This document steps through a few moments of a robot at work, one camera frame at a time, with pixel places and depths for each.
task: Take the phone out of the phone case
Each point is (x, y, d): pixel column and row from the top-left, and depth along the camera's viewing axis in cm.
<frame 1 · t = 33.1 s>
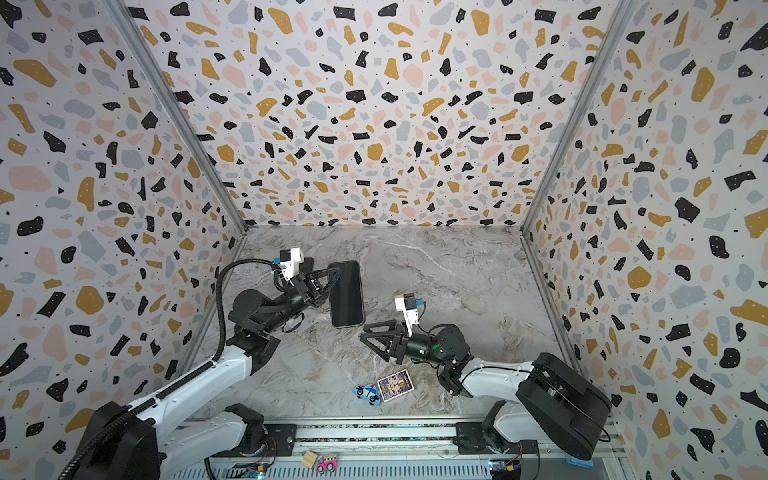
left hand: (338, 271, 64), fingers closed
right hand: (360, 336, 65), fingers open
blue toy car: (367, 392, 81), point 2 cm above the table
purple card box: (395, 385, 83), point 2 cm above the table
large black phone: (353, 302, 68), point 30 cm above the table

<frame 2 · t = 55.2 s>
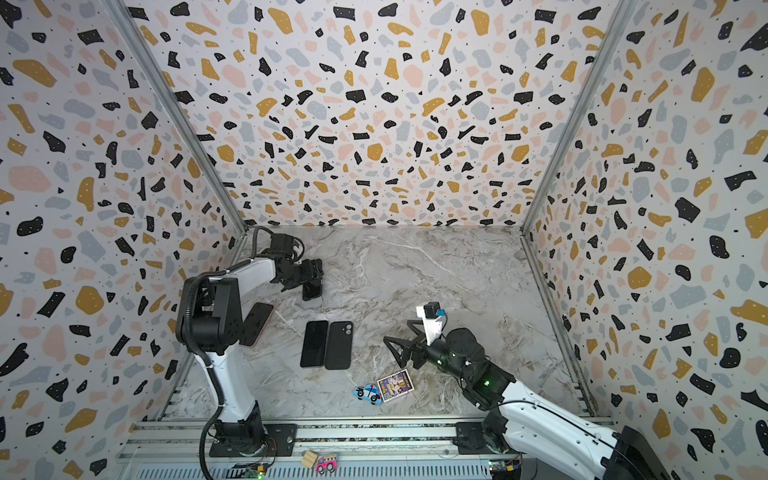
left hand: (314, 269, 101), fingers open
right hand: (392, 330, 71), fingers open
large black phone: (314, 344, 92), on the table
phone in pink case: (264, 323, 96), on the table
empty black phone case: (339, 345, 92), on the table
the other named things where they were.

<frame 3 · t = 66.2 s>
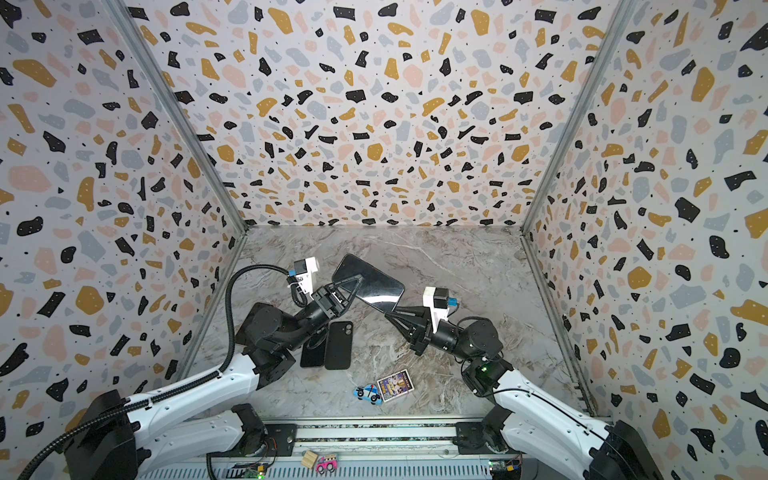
left hand: (361, 280, 60), fingers closed
right hand: (386, 313, 62), fingers closed
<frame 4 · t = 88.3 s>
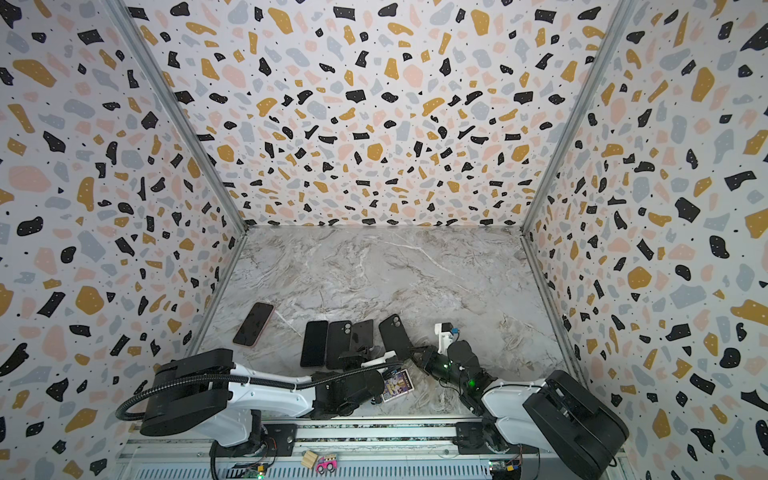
left hand: (365, 343, 82), fingers closed
right hand: (400, 348, 81), fingers closed
empty black phone case 2: (395, 336, 91), point 4 cm above the table
